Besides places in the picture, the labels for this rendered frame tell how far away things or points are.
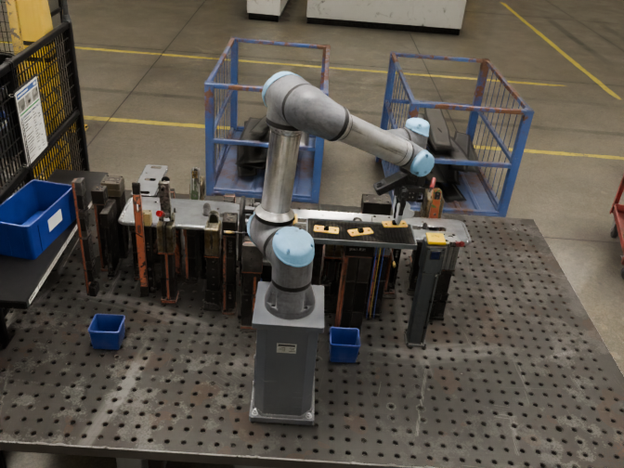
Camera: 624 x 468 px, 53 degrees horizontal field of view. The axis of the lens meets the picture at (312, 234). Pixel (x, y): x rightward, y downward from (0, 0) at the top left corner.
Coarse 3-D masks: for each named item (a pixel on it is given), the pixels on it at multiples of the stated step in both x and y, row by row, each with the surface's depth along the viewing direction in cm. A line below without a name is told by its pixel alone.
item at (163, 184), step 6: (162, 180) 224; (168, 180) 224; (162, 186) 220; (168, 186) 221; (162, 192) 222; (168, 192) 222; (162, 198) 224; (168, 198) 224; (162, 204) 226; (168, 204) 226; (162, 210) 228; (168, 210) 228
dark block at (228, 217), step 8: (224, 216) 222; (232, 216) 222; (224, 224) 220; (232, 224) 220; (224, 240) 224; (232, 240) 224; (224, 248) 226; (232, 248) 226; (224, 256) 227; (232, 256) 227; (224, 264) 229; (232, 264) 229; (224, 272) 231; (232, 272) 231; (224, 280) 233; (232, 280) 233; (224, 288) 235; (232, 288) 235; (224, 296) 237; (232, 296) 237; (224, 304) 239; (232, 304) 239; (224, 312) 240; (232, 312) 241
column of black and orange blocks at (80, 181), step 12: (72, 180) 220; (72, 192) 221; (84, 192) 225; (84, 204) 226; (84, 216) 226; (84, 228) 229; (84, 240) 232; (84, 252) 234; (84, 264) 237; (84, 276) 240; (96, 276) 244; (96, 288) 244
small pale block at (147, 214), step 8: (144, 216) 231; (144, 224) 232; (144, 232) 235; (152, 240) 239; (152, 248) 240; (152, 256) 241; (152, 264) 242; (152, 272) 244; (152, 280) 246; (152, 288) 249
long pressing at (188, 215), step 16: (128, 208) 246; (144, 208) 246; (160, 208) 247; (176, 208) 248; (192, 208) 249; (224, 208) 251; (128, 224) 237; (176, 224) 237; (192, 224) 238; (416, 224) 252; (432, 224) 253; (448, 224) 254; (464, 224) 255; (416, 240) 242; (464, 240) 243
